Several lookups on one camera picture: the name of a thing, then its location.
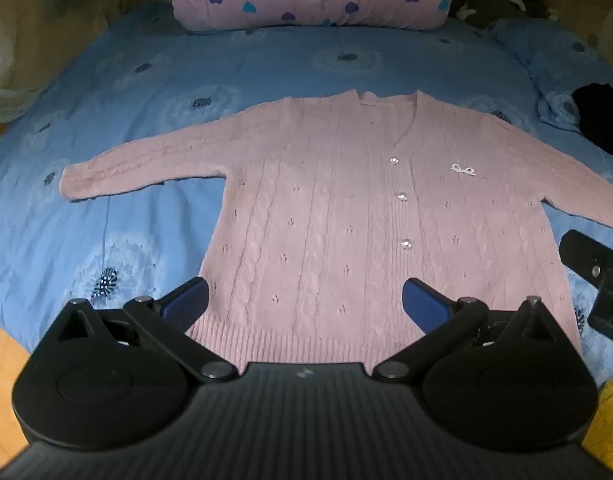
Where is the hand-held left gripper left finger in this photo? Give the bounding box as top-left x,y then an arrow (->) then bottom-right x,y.
51,276 -> 240,383

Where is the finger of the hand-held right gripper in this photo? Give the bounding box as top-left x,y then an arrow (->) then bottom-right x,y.
559,230 -> 613,287
588,282 -> 613,347

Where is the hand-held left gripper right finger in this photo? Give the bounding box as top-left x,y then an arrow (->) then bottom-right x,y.
371,276 -> 562,381

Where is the pink knitted cardigan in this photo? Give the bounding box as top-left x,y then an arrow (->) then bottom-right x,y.
60,89 -> 613,376

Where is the blue dandelion print bed sheet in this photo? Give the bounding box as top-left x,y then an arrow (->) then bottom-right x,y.
0,0 -> 613,386

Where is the yellow cloth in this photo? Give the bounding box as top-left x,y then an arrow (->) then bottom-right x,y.
589,375 -> 613,461

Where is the black cloth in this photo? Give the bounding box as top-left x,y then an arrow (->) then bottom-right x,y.
571,82 -> 613,161

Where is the blue dandelion print pillow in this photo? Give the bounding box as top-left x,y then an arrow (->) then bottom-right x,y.
491,15 -> 613,126

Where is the dark cloth with white trim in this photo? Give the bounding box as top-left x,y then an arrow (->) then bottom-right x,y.
449,0 -> 557,31

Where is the sheer curtain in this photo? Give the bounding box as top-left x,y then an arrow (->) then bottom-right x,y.
0,0 -> 54,122

